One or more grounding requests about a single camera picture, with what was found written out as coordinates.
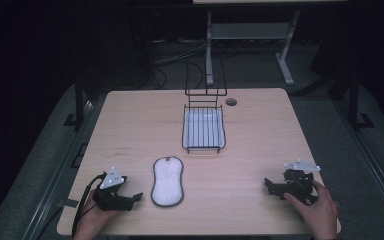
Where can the white plastic tray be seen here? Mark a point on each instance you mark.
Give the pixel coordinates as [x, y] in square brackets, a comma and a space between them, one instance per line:
[203, 128]

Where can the white metal table frame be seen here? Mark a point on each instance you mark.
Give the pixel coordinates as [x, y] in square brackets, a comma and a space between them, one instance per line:
[250, 31]

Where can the white scrubbing sponge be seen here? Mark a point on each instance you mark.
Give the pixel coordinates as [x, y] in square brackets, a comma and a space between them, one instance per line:
[167, 181]

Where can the black metal post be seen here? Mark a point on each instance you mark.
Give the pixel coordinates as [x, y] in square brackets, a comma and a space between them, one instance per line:
[79, 100]
[354, 103]

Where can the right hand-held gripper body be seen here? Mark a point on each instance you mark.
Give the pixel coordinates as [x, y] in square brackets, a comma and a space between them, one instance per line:
[298, 181]

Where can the round table grommet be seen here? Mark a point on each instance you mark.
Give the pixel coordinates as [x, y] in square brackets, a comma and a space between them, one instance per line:
[231, 102]

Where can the person's left hand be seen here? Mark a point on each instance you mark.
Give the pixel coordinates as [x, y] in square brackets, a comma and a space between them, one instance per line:
[93, 218]

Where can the person's right hand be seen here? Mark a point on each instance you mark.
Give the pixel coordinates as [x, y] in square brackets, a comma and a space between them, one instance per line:
[316, 213]

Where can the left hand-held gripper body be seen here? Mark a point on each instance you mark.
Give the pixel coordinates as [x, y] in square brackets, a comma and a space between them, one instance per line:
[111, 180]

